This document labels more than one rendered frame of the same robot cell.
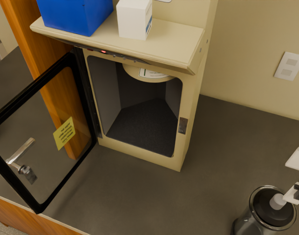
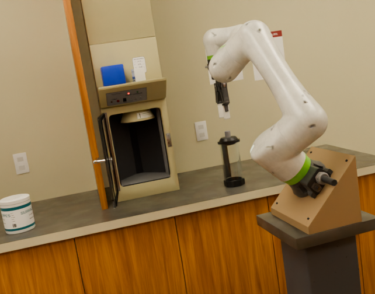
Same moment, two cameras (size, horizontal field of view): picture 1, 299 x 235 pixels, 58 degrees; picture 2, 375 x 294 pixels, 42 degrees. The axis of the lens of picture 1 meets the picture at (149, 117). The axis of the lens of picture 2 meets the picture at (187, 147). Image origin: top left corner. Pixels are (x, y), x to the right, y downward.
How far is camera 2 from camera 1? 2.00 m
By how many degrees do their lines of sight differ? 50
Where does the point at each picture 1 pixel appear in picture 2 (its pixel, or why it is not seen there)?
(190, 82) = (164, 107)
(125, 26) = (138, 76)
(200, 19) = (159, 74)
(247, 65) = (179, 140)
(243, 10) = not seen: hidden behind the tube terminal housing
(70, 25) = (117, 80)
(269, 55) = (188, 128)
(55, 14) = (111, 78)
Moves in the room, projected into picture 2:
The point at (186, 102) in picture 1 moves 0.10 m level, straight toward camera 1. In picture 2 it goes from (165, 121) to (173, 121)
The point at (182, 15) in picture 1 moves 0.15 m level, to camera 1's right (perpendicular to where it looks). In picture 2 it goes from (152, 76) to (177, 72)
